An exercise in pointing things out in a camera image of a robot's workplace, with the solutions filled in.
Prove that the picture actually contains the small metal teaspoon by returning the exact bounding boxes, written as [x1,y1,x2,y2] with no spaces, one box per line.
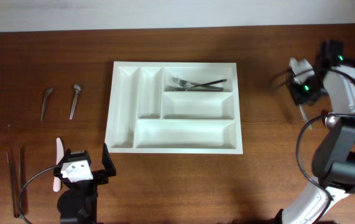
[69,84,82,119]
[40,87,53,122]

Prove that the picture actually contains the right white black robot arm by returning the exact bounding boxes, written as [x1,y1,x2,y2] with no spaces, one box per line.
[272,40,355,223]

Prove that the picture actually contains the left small metal teaspoon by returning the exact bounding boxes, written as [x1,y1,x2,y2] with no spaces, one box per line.
[40,87,53,122]

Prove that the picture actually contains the black camera cable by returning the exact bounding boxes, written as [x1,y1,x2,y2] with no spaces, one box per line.
[270,67,355,223]
[17,164,63,224]

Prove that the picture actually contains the white plastic cutlery tray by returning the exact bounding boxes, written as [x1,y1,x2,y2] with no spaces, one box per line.
[104,62,243,154]

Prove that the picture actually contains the metal tablespoon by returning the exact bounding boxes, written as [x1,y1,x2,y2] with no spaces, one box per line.
[324,116,339,129]
[298,105,313,130]

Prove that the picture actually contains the metal fork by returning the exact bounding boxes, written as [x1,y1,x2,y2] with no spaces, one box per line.
[192,79,227,88]
[166,86,224,92]
[171,77,198,88]

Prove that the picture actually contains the metal tweezers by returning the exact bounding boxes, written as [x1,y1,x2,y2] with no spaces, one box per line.
[6,150,20,219]

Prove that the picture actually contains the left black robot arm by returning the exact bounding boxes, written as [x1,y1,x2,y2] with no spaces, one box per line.
[53,144,116,223]

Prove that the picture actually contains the right small metal teaspoon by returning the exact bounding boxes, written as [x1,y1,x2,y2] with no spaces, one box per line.
[69,84,82,119]

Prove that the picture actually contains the white plastic knife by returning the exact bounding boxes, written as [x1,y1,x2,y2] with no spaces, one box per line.
[53,138,64,192]

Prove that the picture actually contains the right black camera cable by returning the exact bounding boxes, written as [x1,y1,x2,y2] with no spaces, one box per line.
[270,67,355,223]

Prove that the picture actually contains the left black camera cable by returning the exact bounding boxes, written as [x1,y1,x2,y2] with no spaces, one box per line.
[17,164,63,224]

